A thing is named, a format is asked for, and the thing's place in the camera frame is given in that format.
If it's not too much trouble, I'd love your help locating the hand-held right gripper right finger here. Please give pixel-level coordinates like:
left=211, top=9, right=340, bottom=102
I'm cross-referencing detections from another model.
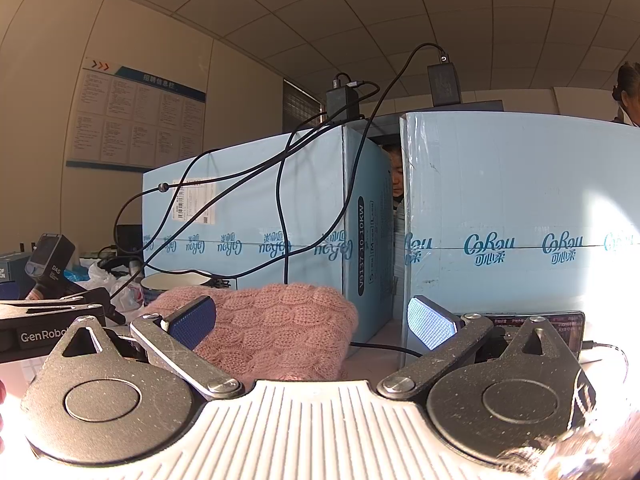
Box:
left=376, top=295, right=587, bottom=402

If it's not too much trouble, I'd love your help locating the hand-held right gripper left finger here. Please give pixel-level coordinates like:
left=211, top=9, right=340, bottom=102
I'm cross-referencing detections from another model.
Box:
left=44, top=295, right=246, bottom=402

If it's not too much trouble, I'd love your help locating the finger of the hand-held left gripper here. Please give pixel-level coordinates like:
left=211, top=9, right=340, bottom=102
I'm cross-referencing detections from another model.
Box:
left=70, top=287, right=127, bottom=326

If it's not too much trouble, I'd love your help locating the pink knitted sweater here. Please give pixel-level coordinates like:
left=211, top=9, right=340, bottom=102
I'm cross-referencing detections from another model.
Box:
left=145, top=282, right=360, bottom=382

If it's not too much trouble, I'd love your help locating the white plastic bag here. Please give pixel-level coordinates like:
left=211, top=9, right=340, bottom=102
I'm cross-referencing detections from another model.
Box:
left=75, top=258, right=147, bottom=313

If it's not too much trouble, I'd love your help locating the white bowl with blue rim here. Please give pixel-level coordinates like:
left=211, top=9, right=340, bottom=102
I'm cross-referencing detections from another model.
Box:
left=139, top=270, right=217, bottom=307

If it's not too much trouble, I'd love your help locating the dark monitor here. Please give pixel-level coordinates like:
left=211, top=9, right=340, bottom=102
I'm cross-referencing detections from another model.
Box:
left=115, top=224, right=145, bottom=262

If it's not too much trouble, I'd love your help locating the small dark blue box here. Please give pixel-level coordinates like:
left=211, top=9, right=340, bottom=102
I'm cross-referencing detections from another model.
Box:
left=0, top=252, right=35, bottom=302

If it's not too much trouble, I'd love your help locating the black smartphone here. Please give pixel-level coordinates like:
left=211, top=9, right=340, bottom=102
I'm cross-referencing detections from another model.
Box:
left=480, top=310, right=587, bottom=362

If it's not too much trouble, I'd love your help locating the light blue box with label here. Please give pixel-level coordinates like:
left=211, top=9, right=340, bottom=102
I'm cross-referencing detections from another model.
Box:
left=142, top=124, right=396, bottom=346

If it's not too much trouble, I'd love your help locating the large light blue cardboard box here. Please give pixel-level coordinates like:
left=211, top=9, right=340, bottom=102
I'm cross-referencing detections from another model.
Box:
left=399, top=111, right=640, bottom=361

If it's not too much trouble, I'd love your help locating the brown fur sleeve trim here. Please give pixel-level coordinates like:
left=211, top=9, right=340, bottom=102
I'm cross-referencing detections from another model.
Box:
left=500, top=422, right=640, bottom=480

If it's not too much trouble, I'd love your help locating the small black power adapter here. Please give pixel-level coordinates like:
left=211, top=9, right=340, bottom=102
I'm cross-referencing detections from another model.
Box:
left=325, top=74, right=362, bottom=124

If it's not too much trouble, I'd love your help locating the large black power adapter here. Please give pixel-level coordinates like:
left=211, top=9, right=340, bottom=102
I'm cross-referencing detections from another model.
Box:
left=426, top=55, right=462, bottom=109

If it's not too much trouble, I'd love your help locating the black looped adapter cable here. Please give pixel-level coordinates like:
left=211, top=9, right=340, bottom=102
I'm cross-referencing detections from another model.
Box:
left=275, top=74, right=383, bottom=288

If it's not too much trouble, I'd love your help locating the long black cable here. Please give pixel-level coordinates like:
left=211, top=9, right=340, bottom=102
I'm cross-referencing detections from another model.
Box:
left=112, top=43, right=450, bottom=306

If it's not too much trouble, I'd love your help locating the black phone charging cable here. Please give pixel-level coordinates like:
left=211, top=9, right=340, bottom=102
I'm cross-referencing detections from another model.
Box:
left=580, top=341, right=632, bottom=386

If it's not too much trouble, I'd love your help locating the wall poster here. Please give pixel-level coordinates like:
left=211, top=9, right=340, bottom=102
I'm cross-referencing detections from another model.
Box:
left=66, top=57, right=207, bottom=174

